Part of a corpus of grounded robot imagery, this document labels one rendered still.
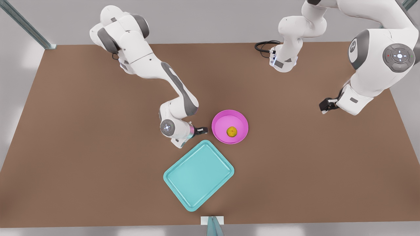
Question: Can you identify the black cable loop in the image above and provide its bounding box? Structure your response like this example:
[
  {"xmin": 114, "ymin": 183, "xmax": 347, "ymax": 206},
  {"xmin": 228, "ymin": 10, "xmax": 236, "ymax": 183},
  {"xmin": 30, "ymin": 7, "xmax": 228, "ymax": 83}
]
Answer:
[{"xmin": 255, "ymin": 40, "xmax": 282, "ymax": 59}]

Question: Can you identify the teal rectangular tray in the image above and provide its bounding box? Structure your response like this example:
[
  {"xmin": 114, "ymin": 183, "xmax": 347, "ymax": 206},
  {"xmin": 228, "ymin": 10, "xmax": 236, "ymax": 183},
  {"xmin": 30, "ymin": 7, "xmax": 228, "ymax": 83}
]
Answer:
[{"xmin": 163, "ymin": 140, "xmax": 235, "ymax": 212}]

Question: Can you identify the pink round plate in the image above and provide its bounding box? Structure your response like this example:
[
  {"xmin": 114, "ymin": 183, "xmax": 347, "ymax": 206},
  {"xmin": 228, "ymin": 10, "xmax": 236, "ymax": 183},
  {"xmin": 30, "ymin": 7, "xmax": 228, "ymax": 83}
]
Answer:
[{"xmin": 211, "ymin": 109, "xmax": 249, "ymax": 145}]

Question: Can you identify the silver frame post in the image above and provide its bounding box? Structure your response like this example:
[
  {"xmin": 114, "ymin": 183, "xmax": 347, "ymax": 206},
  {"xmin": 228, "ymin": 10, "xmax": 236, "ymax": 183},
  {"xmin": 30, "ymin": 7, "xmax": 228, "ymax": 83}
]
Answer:
[
  {"xmin": 401, "ymin": 0, "xmax": 420, "ymax": 11},
  {"xmin": 200, "ymin": 216, "xmax": 225, "ymax": 236},
  {"xmin": 0, "ymin": 0, "xmax": 57, "ymax": 50}
]

